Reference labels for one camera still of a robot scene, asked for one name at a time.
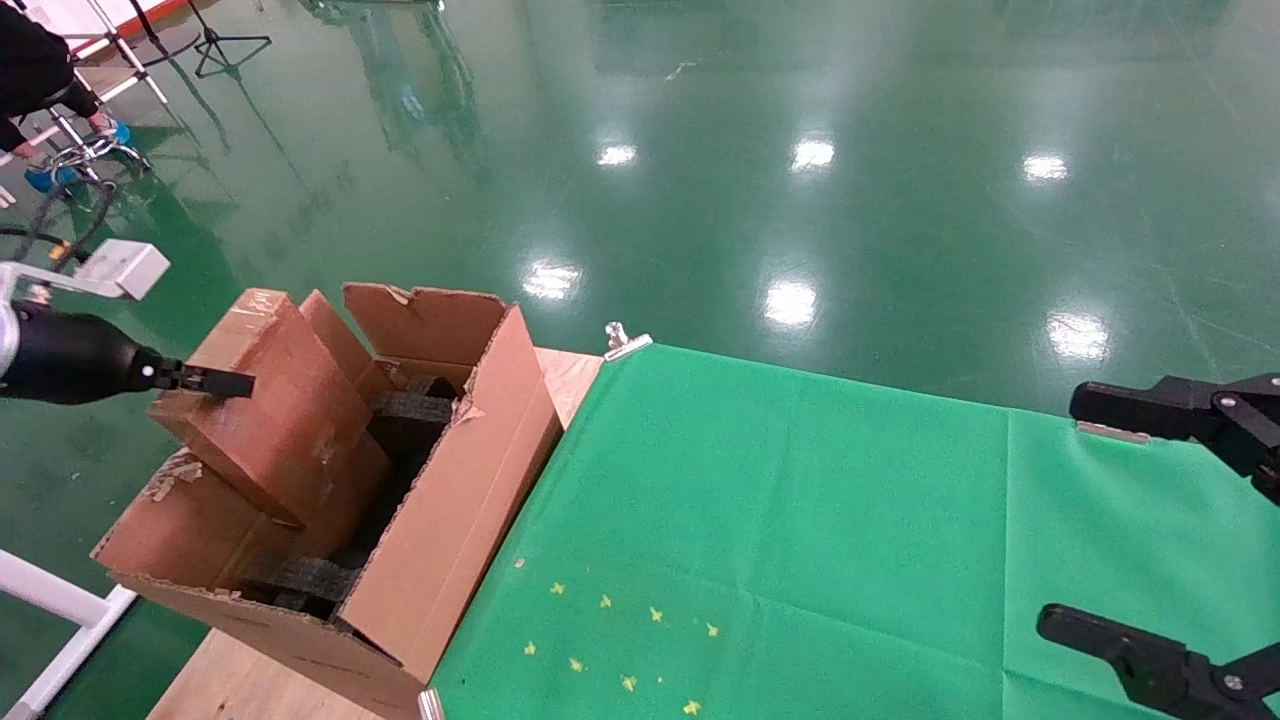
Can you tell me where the chrome chair base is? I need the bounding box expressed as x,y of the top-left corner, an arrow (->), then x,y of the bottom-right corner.
45,105 -> 153,191

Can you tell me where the black tripod stand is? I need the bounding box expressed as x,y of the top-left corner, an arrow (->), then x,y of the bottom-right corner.
188,0 -> 274,80

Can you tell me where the large open cardboard carton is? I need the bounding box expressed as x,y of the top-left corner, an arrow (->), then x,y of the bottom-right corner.
92,283 -> 566,720

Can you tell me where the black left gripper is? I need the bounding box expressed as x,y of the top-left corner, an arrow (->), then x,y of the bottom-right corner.
0,310 -> 257,407

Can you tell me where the white metal frame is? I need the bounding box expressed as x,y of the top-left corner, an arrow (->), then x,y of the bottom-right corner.
0,548 -> 139,720

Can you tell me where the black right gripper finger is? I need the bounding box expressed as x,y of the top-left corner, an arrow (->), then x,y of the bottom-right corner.
1036,603 -> 1280,720
1069,373 -> 1280,506

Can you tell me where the black cable with yellow tag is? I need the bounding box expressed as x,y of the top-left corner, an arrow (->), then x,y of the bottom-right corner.
0,183 -> 117,273

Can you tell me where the small brown cardboard box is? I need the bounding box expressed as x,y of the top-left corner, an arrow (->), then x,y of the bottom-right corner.
148,288 -> 393,528

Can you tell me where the black foam block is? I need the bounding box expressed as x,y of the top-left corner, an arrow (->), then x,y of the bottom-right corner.
238,555 -> 363,617
372,374 -> 463,429

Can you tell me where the person in black clothes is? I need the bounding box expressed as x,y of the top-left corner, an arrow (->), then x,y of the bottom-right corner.
0,0 -> 101,166

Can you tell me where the green cloth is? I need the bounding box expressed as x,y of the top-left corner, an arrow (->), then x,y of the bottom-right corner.
430,343 -> 1280,720

